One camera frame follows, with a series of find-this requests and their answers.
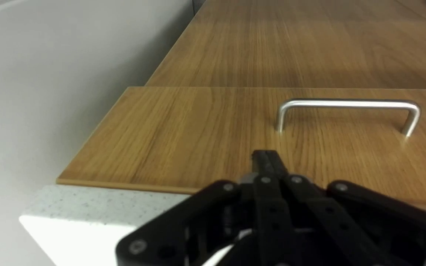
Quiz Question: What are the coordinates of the white drawer wooden front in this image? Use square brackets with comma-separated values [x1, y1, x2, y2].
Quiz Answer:
[56, 86, 426, 214]

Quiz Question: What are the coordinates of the silver drawer handle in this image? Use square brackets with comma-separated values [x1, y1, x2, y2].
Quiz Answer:
[273, 99, 421, 141]

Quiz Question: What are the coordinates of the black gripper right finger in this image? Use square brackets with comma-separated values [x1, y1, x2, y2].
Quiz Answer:
[267, 149, 426, 266]

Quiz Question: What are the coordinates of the wooden base cabinet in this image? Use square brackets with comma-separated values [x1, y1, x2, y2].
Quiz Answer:
[143, 0, 426, 90]

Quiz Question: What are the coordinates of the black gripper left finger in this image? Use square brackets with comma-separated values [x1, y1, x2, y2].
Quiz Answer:
[113, 149, 292, 266]

